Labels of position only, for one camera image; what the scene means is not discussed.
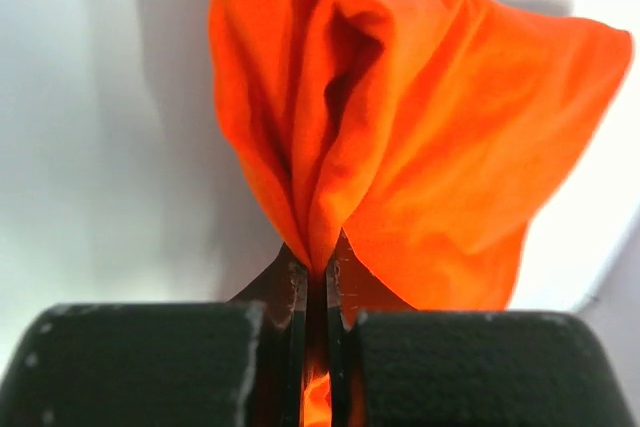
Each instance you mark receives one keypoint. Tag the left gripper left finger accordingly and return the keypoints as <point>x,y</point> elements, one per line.
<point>234,363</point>

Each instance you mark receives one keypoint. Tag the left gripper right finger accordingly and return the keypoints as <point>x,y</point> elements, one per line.
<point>392,365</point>

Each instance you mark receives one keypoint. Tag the orange t shirt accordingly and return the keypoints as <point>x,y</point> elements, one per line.
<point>428,133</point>

